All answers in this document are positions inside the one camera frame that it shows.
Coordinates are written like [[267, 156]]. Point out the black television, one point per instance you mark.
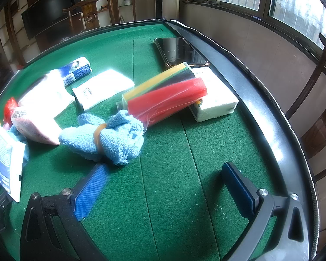
[[43, 14]]

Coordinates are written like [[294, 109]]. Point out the red mesh ball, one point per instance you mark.
[[9, 109]]

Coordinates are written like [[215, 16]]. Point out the white blue packet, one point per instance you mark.
[[12, 153]]

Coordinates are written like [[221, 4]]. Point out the white tissue pack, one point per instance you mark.
[[219, 100]]

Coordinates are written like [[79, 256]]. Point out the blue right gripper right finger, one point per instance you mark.
[[242, 190]]

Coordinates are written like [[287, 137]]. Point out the wooden chair by window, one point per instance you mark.
[[314, 140]]

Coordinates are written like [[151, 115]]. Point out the light blue towel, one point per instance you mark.
[[119, 139]]

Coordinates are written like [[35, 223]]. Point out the white flat sachet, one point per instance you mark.
[[101, 87]]

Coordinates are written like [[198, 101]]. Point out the black smartphone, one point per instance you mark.
[[178, 50]]

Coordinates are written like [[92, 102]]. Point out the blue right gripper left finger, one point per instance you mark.
[[87, 190]]

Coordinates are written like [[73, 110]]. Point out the white plastic bag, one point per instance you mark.
[[49, 97]]

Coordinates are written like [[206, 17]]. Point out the pink wet wipes pack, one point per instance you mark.
[[36, 127]]

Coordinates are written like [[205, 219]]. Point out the blue Vinda tissue pack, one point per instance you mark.
[[75, 70]]

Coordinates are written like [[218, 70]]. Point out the red yellow sponge pack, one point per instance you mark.
[[163, 95]]

